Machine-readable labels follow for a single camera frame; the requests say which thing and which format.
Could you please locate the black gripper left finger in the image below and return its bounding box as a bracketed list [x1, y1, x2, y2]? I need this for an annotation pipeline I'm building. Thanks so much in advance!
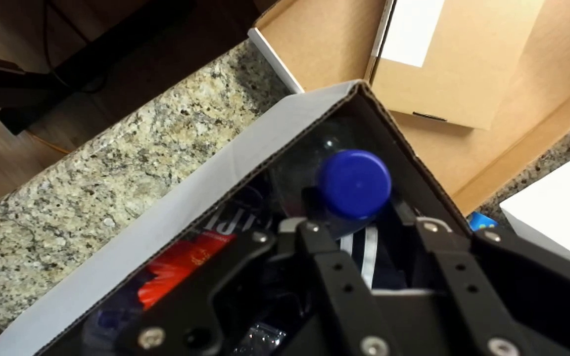
[133, 220, 400, 356]

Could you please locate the blue packet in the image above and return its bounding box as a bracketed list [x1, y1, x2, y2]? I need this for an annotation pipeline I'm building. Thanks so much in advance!
[466, 210, 499, 236]

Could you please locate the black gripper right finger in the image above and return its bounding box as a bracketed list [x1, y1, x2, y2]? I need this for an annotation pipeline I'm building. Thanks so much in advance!
[392, 200, 570, 356]

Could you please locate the clear bottle blue cap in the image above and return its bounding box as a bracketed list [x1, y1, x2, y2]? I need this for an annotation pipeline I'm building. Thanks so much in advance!
[301, 149, 396, 242]

